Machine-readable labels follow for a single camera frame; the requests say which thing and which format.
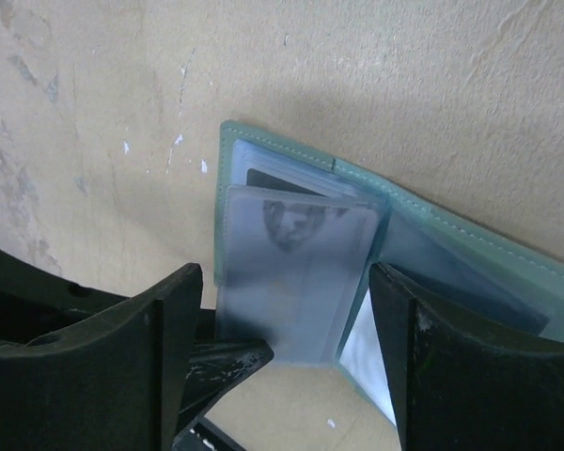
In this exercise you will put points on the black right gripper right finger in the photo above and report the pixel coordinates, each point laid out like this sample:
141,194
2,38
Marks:
460,381

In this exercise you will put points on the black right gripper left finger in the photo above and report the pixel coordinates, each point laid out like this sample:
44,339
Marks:
113,381

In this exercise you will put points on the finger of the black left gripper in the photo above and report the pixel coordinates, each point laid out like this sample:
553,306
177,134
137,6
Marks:
34,303

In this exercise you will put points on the teal leather card holder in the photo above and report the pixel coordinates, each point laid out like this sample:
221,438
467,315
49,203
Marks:
442,252

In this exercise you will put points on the grey card in sleeve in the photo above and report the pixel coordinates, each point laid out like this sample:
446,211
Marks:
292,264

